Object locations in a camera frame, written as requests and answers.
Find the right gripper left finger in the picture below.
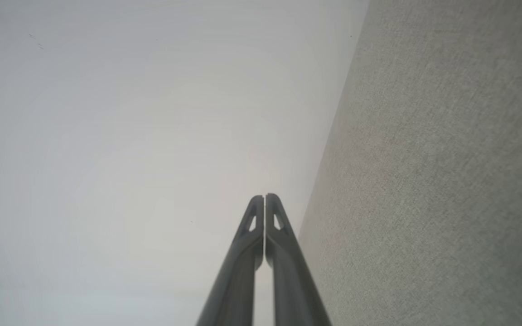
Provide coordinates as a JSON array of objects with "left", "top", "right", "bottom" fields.
[{"left": 196, "top": 195, "right": 265, "bottom": 326}]

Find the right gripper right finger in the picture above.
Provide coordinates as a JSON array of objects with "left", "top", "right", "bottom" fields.
[{"left": 265, "top": 193, "right": 333, "bottom": 326}]

